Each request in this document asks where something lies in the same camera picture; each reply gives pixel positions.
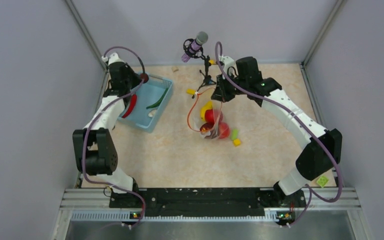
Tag green lego plate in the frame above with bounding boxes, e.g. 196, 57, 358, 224
316, 175, 329, 188

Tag purple microphone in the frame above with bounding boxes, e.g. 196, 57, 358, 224
181, 31, 209, 63

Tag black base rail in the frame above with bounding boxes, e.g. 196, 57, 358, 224
109, 187, 307, 217

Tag white toy garlic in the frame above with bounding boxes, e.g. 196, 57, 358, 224
148, 109, 157, 118

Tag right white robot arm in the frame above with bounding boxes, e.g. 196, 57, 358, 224
211, 55, 343, 206

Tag clear zip top bag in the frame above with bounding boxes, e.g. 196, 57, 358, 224
186, 87, 231, 140

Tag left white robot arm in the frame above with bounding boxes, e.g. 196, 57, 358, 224
72, 52, 143, 207

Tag yellow toy squash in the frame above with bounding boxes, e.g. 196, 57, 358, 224
200, 101, 213, 122

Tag red toy apple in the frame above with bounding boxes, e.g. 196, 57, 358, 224
217, 122, 231, 139

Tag green toy block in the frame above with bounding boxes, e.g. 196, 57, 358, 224
230, 128, 239, 141

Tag red toy tomato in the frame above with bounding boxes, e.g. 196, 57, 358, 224
205, 109, 224, 123

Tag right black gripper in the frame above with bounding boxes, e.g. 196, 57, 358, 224
211, 71, 249, 103

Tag green toy pepper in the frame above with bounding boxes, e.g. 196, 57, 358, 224
146, 88, 169, 109

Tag red toy chili pepper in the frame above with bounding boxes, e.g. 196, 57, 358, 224
121, 94, 138, 119

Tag yellow rectangular block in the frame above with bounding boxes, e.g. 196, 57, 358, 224
186, 88, 196, 95

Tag wooden block near wall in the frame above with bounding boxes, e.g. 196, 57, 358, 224
171, 66, 179, 73

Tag small yellow toy cube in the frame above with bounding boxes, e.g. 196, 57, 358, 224
232, 138, 242, 147

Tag black tripod mic stand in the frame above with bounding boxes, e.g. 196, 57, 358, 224
197, 49, 216, 92

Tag light blue plastic basket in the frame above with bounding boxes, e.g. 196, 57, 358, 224
118, 73, 174, 133

